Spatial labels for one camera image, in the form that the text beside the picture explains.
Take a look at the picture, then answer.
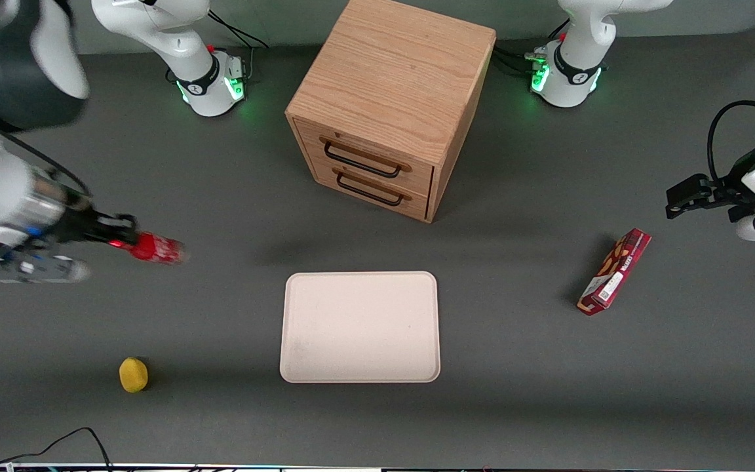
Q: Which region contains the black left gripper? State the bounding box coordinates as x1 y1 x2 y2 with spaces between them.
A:
665 146 755 224

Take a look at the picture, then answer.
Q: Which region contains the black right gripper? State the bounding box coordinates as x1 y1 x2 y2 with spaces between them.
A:
29 186 140 250

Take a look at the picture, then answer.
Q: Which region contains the red coke bottle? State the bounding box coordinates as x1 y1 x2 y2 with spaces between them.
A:
130 231 189 266

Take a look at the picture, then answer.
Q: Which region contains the beige plastic tray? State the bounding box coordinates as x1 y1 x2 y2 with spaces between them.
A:
279 271 442 384

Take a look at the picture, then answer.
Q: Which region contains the red snack box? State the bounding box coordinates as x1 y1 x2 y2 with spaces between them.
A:
577 228 653 317

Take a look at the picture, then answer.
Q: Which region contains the yellow lemon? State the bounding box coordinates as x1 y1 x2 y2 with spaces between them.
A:
119 357 149 394

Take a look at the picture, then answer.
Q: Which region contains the wooden drawer front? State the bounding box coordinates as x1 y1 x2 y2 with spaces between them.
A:
312 161 430 221
295 121 435 197

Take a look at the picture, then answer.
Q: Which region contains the wooden drawer cabinet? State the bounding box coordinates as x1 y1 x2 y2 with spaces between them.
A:
285 0 497 224

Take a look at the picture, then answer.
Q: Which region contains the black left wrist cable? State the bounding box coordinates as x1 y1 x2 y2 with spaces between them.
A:
708 100 755 182

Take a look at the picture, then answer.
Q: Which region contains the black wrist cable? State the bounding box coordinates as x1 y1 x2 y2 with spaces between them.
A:
708 100 755 182
1 130 92 197

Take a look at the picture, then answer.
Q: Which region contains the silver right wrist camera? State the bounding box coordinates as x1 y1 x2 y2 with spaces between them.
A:
0 246 92 285

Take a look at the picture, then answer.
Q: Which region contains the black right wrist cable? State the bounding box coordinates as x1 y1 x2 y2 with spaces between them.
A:
1 130 92 197

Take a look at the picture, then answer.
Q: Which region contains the black cable at table edge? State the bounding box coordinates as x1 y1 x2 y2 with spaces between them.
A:
0 427 114 472

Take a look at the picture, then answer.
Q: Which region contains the black left arm base cable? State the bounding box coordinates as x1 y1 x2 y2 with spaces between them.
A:
492 18 570 77

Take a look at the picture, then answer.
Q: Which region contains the black arm base cable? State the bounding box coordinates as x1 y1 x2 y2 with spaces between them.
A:
492 18 570 77
206 16 269 83

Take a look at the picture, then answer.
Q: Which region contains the black right arm base cable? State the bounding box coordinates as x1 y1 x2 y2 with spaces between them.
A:
206 16 269 83

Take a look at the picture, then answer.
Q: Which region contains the black metal drawer handle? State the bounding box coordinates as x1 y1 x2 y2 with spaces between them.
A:
323 140 402 179
336 171 405 208

